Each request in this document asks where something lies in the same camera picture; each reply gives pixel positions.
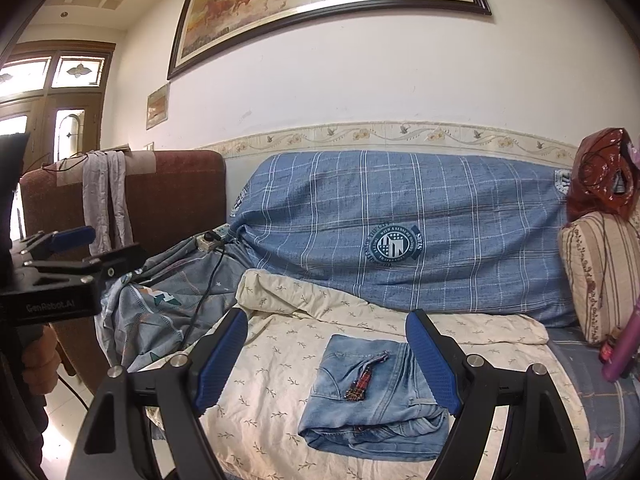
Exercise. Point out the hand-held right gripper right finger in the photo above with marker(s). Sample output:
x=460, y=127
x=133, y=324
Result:
x=430, y=360

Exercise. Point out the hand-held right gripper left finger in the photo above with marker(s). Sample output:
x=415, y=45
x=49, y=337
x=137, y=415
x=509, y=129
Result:
x=220, y=360

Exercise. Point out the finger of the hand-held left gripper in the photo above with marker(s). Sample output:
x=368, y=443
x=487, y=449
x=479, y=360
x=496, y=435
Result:
x=120, y=260
x=75, y=237

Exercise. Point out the blue denim pants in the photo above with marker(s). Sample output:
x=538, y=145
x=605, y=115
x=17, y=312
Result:
x=350, y=395

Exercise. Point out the person's left hand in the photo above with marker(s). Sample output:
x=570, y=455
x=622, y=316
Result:
x=42, y=360

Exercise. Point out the grey hanging cloth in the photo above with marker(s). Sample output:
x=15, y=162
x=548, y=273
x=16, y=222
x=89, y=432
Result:
x=95, y=195

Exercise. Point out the cream leaf-print blanket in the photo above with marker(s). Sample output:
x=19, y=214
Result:
x=280, y=350

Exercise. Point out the grey patterned sheet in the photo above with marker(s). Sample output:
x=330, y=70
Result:
x=165, y=320

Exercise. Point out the brown armchair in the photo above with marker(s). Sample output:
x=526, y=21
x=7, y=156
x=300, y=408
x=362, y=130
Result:
x=170, y=195

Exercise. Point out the beige armchair cover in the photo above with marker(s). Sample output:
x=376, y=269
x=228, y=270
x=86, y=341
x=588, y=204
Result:
x=142, y=162

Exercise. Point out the wooden door with glass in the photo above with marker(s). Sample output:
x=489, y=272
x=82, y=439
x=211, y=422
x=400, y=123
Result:
x=45, y=105

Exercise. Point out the small framed picture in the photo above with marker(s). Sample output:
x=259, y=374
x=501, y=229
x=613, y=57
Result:
x=157, y=105

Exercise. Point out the blue patterned bedsheet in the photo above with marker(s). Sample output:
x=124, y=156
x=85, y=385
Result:
x=600, y=410

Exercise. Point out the small pink item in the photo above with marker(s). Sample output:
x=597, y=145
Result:
x=607, y=350

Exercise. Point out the blue plaid blanket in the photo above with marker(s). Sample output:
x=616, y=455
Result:
x=325, y=210

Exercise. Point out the striped floral pillow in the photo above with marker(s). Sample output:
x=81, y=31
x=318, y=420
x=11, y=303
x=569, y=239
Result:
x=595, y=270

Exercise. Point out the purple bottle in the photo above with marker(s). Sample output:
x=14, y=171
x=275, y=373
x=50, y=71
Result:
x=625, y=350

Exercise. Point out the shiny red-brown bag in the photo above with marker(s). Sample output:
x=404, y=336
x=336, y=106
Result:
x=595, y=170

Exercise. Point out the purple cloth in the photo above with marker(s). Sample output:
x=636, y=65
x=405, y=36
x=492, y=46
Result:
x=635, y=152

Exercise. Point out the large framed painting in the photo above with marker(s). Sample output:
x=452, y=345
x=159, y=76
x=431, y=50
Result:
x=300, y=0

